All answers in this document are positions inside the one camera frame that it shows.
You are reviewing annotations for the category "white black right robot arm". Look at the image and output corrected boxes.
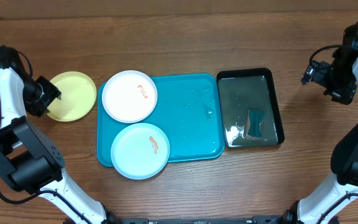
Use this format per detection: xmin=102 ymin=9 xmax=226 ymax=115
xmin=270 ymin=22 xmax=358 ymax=224

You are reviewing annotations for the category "light blue plate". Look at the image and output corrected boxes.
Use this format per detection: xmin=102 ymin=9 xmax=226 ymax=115
xmin=111 ymin=123 xmax=170 ymax=180

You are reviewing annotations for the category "teal plastic serving tray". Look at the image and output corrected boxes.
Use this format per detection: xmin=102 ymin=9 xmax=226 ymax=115
xmin=96 ymin=73 xmax=226 ymax=168

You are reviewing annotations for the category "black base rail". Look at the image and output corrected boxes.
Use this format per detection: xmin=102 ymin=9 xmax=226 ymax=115
xmin=106 ymin=215 xmax=282 ymax=224

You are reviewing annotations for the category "yellow plate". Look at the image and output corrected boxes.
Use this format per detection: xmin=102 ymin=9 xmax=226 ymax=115
xmin=47 ymin=72 xmax=97 ymax=122

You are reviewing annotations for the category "black water-filled tray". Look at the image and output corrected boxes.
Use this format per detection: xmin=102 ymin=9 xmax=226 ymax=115
xmin=216 ymin=68 xmax=285 ymax=148

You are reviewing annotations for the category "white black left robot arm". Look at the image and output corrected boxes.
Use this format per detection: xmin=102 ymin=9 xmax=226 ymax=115
xmin=0 ymin=45 xmax=121 ymax=223

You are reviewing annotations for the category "white plate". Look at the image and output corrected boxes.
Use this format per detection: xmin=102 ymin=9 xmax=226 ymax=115
xmin=101 ymin=70 xmax=158 ymax=123

